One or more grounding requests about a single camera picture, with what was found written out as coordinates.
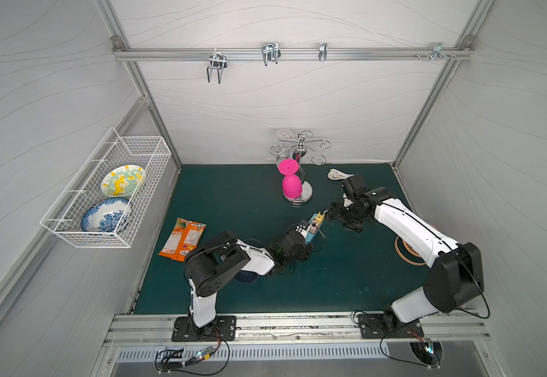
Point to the metal hook right end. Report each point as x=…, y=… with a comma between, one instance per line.
x=437, y=54

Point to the orange snack packet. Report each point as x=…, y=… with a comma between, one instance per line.
x=184, y=238

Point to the aluminium top rail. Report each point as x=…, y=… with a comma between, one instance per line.
x=287, y=54

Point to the light blue power strip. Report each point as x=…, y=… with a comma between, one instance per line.
x=310, y=237

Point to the white wire wall basket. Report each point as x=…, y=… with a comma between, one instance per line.
x=83, y=192

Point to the blue patterned bowl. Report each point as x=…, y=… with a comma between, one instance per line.
x=109, y=215

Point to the chrome glass holder stand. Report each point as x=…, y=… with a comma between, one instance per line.
x=301, y=146

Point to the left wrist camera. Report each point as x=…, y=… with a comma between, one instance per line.
x=302, y=228

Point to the metal double hook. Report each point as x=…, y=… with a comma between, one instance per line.
x=271, y=53
x=217, y=65

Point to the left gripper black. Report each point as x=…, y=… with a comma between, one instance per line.
x=303, y=234

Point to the navy blue desk fan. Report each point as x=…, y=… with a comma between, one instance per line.
x=246, y=277

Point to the small metal hook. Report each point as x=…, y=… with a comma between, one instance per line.
x=322, y=52

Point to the yellow USB charger plug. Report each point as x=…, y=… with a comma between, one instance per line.
x=319, y=218

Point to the pink goblet glass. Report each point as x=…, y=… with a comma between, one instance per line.
x=292, y=186

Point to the yellow patterned bowl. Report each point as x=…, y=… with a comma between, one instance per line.
x=122, y=181

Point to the pink USB charger plug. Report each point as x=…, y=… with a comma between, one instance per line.
x=313, y=228

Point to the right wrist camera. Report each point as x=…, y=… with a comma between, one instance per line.
x=354, y=186

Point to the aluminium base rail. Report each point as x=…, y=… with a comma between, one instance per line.
x=285, y=328

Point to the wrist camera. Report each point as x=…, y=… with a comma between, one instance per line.
x=302, y=228
x=354, y=186

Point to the orange desk fan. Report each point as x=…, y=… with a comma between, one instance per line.
x=407, y=253

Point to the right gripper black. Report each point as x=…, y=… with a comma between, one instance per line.
x=340, y=214

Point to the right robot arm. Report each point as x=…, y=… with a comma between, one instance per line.
x=456, y=274

